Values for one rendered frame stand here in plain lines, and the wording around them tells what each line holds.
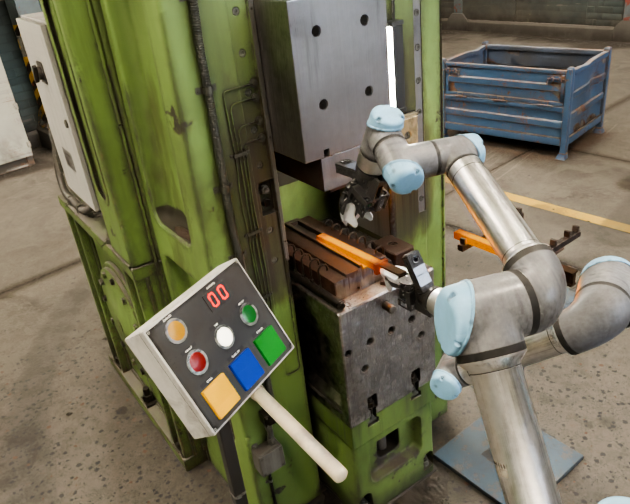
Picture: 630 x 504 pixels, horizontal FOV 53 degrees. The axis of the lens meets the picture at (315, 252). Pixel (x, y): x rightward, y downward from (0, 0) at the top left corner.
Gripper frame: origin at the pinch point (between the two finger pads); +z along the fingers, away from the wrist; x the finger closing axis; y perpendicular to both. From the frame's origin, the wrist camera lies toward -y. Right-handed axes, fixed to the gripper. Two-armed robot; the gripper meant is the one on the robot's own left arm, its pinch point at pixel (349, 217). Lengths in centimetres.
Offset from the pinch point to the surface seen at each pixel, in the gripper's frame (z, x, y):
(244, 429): 79, -30, 9
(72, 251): 253, -19, -225
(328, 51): -28.3, 8.0, -29.3
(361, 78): -20.4, 17.6, -25.3
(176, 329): 5, -51, 6
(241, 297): 12.2, -31.6, 1.5
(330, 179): 1.2, 4.5, -14.3
